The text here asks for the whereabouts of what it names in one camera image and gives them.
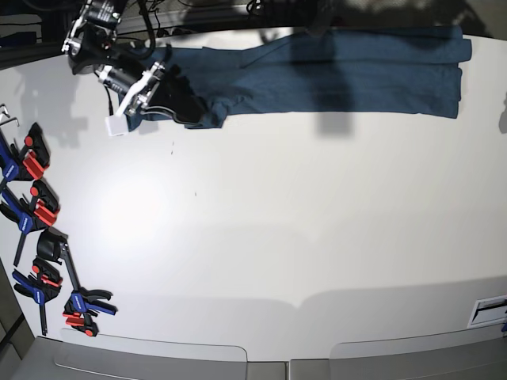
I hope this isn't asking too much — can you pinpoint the blue red clamp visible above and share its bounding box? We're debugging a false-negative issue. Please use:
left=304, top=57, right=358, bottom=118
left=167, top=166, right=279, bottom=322
left=59, top=243, right=117, bottom=336
left=1, top=179, right=60, bottom=267
left=1, top=123, right=50, bottom=191
left=12, top=256, right=63, bottom=336

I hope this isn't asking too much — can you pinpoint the grey chair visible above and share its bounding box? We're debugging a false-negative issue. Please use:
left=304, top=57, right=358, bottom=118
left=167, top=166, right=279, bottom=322
left=288, top=326, right=507, bottom=380
left=1, top=337, right=287, bottom=379

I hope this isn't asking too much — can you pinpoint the right side wrist camera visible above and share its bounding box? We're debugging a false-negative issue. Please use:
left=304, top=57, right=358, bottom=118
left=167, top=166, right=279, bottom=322
left=105, top=115, right=129, bottom=137

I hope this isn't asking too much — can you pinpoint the white label sticker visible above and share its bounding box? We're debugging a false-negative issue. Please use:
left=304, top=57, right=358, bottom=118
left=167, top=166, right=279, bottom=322
left=467, top=295, right=506, bottom=329

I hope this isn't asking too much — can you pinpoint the grey chair left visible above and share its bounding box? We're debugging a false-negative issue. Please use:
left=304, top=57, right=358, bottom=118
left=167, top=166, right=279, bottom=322
left=1, top=337, right=287, bottom=379

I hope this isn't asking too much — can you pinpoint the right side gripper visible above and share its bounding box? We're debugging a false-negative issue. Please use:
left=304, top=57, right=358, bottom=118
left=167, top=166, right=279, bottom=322
left=98, top=62, right=208, bottom=126

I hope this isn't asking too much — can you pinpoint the grey chair right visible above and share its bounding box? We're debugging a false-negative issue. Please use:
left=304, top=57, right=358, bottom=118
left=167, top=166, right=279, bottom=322
left=288, top=326, right=507, bottom=380

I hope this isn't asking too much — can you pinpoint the robot arm on right side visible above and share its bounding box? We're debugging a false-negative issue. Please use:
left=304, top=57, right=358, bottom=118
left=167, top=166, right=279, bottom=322
left=62, top=1, right=207, bottom=135

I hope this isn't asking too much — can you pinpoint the blue red clamp top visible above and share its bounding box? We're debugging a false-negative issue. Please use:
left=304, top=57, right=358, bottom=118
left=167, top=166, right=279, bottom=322
left=1, top=123, right=50, bottom=191

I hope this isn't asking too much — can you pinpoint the metal hex key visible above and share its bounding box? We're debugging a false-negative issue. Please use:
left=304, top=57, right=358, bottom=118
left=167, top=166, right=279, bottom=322
left=0, top=104, right=20, bottom=127

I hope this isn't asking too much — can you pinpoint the blue T-shirt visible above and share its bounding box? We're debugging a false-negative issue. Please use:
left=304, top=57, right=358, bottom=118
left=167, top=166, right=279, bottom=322
left=125, top=25, right=473, bottom=133

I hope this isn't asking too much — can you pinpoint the blue red clamp bottom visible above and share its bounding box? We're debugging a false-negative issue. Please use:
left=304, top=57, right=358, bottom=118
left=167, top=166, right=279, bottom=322
left=59, top=243, right=117, bottom=336

